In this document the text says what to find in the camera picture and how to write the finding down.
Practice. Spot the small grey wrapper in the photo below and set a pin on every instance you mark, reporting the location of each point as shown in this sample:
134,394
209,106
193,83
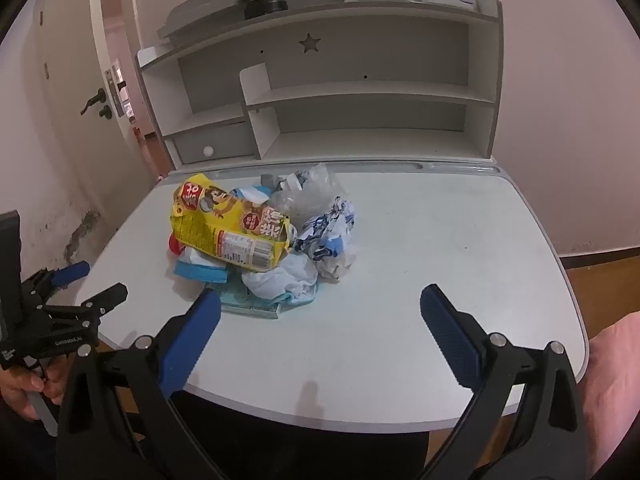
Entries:
270,181

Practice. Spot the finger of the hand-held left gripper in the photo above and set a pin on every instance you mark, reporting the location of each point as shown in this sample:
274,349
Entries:
72,272
107,296

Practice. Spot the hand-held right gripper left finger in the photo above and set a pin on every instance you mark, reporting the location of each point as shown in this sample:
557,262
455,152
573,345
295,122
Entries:
192,340

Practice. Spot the pink blanket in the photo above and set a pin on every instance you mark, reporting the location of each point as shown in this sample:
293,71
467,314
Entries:
615,385

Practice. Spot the grey drawer with white knob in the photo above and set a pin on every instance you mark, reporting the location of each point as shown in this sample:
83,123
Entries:
225,142

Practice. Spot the red small wrapper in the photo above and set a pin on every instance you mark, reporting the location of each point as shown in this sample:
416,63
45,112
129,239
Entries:
175,246

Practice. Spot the blue white printed wrapper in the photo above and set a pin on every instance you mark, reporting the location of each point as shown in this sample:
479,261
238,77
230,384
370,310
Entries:
325,230

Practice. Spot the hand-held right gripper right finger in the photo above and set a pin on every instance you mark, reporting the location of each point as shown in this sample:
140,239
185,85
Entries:
450,335

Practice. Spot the white grey desk hutch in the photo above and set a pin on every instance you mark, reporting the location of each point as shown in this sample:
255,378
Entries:
350,55

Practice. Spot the light blue packet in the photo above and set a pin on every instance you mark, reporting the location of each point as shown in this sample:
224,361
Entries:
200,270

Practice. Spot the blue white striped wrapper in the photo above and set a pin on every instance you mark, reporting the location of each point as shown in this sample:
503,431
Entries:
252,193

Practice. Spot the black door lock knob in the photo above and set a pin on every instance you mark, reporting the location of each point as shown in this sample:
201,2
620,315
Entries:
105,112

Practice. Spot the person's left hand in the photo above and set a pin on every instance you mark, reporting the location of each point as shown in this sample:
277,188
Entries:
25,385

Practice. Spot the yellow snack bag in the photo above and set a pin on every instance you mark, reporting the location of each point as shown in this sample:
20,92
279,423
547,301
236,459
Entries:
215,230

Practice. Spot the teal box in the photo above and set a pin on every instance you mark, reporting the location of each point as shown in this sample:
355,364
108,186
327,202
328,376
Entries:
245,302

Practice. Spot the clear plastic bag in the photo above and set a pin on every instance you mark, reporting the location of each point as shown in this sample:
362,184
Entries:
310,200

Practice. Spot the white door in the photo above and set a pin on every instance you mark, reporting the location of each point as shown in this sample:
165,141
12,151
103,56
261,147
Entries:
65,60

